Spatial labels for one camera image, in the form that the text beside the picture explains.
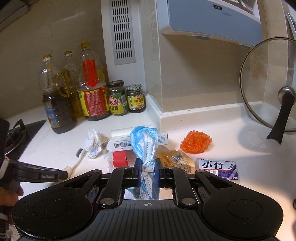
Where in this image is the yellow snack wrapper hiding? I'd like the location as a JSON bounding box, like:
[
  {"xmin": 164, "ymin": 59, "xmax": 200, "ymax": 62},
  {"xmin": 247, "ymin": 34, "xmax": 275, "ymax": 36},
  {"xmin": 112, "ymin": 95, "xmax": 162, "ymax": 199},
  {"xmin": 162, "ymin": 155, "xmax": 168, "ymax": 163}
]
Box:
[{"xmin": 156, "ymin": 146, "xmax": 196, "ymax": 174}]

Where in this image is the dark soy sauce bottle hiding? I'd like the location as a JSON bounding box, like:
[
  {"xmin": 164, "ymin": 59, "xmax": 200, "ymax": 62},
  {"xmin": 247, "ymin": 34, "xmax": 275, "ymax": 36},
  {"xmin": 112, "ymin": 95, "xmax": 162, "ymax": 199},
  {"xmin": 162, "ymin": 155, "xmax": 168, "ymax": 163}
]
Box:
[{"xmin": 39, "ymin": 54, "xmax": 77, "ymax": 133}]

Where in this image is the white toothbrush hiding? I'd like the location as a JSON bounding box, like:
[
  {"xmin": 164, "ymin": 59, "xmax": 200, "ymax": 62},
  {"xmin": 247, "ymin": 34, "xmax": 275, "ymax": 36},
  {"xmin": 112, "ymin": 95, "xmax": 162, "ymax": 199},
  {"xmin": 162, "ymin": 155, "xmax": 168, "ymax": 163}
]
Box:
[{"xmin": 64, "ymin": 148, "xmax": 86, "ymax": 179}]

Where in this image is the blue white toothpick box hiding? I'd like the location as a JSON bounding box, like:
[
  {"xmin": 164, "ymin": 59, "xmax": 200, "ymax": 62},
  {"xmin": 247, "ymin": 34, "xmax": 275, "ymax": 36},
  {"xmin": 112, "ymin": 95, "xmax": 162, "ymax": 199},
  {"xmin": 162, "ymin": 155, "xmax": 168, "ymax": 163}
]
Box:
[{"xmin": 196, "ymin": 158, "xmax": 239, "ymax": 181}]

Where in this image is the yellow label sauce jar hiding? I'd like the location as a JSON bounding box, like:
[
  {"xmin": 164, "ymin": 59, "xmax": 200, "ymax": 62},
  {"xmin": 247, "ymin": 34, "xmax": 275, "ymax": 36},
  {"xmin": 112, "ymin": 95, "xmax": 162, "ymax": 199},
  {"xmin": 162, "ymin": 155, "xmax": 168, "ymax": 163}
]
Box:
[{"xmin": 125, "ymin": 83, "xmax": 146, "ymax": 113}]

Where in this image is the green label sauce jar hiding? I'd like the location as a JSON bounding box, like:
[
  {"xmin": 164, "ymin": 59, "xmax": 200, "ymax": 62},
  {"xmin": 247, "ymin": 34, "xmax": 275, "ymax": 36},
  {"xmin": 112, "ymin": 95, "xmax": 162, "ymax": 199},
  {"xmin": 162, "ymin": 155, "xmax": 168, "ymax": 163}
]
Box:
[{"xmin": 107, "ymin": 80, "xmax": 128, "ymax": 116}]

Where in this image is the blue white water heater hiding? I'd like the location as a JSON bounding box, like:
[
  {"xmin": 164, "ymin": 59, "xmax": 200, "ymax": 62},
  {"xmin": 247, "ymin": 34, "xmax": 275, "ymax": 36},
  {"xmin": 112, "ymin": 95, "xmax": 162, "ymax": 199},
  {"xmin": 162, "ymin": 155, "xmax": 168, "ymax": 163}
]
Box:
[{"xmin": 156, "ymin": 0, "xmax": 263, "ymax": 48}]

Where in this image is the person left hand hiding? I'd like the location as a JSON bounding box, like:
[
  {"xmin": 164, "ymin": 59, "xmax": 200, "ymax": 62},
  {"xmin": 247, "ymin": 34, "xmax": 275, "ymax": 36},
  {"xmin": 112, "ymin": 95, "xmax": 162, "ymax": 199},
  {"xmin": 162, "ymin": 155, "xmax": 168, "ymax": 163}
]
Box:
[{"xmin": 0, "ymin": 186, "xmax": 23, "ymax": 207}]

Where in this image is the white medicine box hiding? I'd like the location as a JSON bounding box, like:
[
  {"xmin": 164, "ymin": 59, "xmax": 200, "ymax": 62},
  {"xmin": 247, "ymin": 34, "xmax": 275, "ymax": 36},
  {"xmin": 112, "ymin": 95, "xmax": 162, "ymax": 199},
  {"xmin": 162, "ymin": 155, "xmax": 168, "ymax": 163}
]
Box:
[{"xmin": 106, "ymin": 133, "xmax": 169, "ymax": 152}]

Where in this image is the grey wall vent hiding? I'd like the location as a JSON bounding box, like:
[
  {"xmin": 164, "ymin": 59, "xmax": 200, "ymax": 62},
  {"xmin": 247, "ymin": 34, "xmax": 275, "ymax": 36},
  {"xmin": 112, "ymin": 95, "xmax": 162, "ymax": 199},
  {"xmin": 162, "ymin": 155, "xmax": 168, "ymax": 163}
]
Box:
[{"xmin": 109, "ymin": 0, "xmax": 135, "ymax": 66}]

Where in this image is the red cap bottle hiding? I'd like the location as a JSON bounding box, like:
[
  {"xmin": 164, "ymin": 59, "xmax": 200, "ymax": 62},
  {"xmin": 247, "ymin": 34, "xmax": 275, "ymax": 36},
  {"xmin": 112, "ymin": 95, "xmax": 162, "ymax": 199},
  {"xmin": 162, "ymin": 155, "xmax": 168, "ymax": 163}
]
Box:
[{"xmin": 112, "ymin": 150, "xmax": 136, "ymax": 168}]

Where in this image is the yellow oil bottle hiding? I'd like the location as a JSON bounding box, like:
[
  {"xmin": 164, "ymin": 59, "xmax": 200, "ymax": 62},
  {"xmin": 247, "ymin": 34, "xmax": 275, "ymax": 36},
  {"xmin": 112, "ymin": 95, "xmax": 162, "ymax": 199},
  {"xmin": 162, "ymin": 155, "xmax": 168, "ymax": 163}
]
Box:
[{"xmin": 57, "ymin": 50, "xmax": 84, "ymax": 118}]

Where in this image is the blue face mask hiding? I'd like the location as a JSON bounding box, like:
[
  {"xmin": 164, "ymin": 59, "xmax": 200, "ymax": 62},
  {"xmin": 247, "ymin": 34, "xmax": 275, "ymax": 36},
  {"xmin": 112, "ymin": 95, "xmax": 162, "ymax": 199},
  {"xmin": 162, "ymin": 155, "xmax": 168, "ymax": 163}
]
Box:
[{"xmin": 128, "ymin": 126, "xmax": 159, "ymax": 200}]

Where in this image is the white tissue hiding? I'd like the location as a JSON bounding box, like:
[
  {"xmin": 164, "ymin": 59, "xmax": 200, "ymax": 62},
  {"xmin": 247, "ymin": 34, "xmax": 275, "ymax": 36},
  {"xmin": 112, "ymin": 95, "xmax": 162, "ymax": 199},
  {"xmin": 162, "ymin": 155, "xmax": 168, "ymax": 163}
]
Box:
[{"xmin": 85, "ymin": 128, "xmax": 109, "ymax": 159}]

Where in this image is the orange mesh scrubber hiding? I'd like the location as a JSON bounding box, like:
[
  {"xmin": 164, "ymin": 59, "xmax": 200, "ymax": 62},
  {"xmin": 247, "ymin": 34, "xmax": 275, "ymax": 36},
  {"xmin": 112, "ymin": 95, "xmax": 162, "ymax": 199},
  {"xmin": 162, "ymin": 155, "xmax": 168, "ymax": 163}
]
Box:
[{"xmin": 180, "ymin": 131, "xmax": 212, "ymax": 154}]

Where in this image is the glass pot lid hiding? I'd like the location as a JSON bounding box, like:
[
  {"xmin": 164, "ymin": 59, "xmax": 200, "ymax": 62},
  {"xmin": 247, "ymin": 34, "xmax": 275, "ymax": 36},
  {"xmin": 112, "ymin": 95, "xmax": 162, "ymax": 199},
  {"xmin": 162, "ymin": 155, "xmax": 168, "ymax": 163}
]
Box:
[{"xmin": 239, "ymin": 37, "xmax": 295, "ymax": 144}]

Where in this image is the black gas stove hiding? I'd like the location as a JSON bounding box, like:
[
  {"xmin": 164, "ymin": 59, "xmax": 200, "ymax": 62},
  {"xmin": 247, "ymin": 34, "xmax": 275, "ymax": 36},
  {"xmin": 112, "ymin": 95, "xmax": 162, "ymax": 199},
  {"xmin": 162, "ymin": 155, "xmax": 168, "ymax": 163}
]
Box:
[{"xmin": 4, "ymin": 119, "xmax": 46, "ymax": 161}]

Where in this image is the red label oil bottle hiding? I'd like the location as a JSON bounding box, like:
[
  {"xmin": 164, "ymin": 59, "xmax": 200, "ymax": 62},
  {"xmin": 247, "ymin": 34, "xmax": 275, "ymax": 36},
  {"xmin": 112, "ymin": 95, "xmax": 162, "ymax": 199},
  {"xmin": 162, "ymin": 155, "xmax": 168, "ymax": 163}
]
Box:
[{"xmin": 78, "ymin": 41, "xmax": 111, "ymax": 121}]

